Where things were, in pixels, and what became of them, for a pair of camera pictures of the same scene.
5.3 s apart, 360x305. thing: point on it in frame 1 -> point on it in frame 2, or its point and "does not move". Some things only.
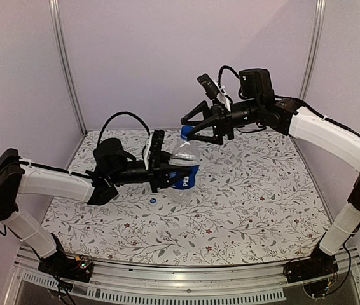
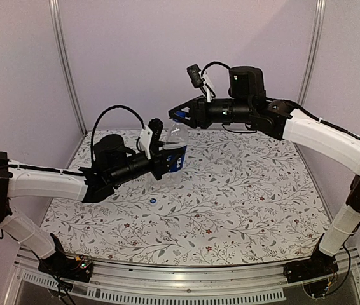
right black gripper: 221,122 -> 196,105
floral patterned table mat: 254,204 does not move
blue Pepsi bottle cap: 184,131 -> 179,113
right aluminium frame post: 318,18 does not move
